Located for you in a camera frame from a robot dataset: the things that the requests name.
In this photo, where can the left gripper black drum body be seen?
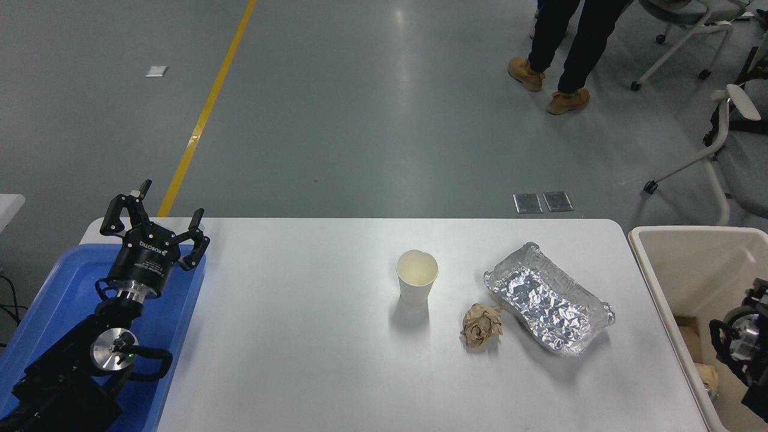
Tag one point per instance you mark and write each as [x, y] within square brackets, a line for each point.
[147, 258]

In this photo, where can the white paper cup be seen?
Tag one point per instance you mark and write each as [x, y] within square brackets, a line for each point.
[416, 282]

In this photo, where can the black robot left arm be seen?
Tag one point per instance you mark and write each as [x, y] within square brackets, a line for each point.
[66, 372]

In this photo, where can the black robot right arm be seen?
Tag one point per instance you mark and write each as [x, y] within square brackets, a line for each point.
[747, 360]

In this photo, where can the blue plastic tray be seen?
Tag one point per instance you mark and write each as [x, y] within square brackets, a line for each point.
[66, 282]

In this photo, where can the small white table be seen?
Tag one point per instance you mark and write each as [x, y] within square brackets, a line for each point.
[9, 207]

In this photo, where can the metal floor plate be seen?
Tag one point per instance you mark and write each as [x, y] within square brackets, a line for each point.
[528, 203]
[558, 201]

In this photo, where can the silver foil tray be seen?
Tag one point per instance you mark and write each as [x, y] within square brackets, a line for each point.
[546, 300]

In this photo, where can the person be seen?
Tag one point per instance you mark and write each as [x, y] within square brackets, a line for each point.
[585, 54]

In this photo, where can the large pale plastic bin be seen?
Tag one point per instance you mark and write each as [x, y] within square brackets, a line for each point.
[690, 264]

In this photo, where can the brown cardboard piece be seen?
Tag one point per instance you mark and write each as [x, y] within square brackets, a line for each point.
[689, 339]

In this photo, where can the white office chair with castors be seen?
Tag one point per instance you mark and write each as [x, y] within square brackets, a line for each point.
[690, 30]

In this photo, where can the grey mesh office chair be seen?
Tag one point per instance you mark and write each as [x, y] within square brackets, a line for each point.
[750, 174]

